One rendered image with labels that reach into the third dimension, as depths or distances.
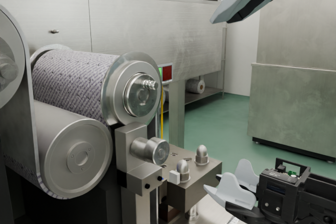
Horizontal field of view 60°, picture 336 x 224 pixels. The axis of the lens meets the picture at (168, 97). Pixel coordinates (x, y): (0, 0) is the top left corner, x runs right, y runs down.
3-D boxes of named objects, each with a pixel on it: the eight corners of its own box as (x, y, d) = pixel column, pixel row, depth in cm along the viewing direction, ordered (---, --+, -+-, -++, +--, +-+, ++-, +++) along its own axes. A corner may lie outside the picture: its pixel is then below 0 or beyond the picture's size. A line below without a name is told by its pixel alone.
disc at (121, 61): (104, 147, 47) (97, 55, 43) (102, 146, 48) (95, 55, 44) (163, 122, 58) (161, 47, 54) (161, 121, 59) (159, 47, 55)
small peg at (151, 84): (159, 81, 48) (158, 90, 48) (147, 79, 50) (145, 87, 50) (154, 80, 47) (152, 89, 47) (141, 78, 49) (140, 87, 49)
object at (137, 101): (127, 122, 48) (127, 76, 46) (119, 119, 49) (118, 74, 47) (157, 112, 53) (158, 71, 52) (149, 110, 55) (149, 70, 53)
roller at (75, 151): (49, 213, 41) (39, 132, 37) (-22, 159, 56) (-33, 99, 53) (115, 178, 50) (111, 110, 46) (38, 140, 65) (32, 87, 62)
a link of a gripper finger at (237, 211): (232, 190, 48) (287, 206, 44) (231, 199, 49) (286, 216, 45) (222, 205, 44) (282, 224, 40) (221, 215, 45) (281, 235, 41)
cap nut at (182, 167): (184, 184, 63) (184, 166, 62) (170, 179, 65) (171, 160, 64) (193, 177, 66) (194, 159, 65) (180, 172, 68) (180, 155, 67)
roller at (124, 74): (116, 136, 48) (111, 66, 44) (36, 107, 63) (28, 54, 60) (161, 117, 56) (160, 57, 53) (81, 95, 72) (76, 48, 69)
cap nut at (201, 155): (203, 166, 71) (204, 149, 70) (191, 162, 73) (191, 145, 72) (211, 161, 74) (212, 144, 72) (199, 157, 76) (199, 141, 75)
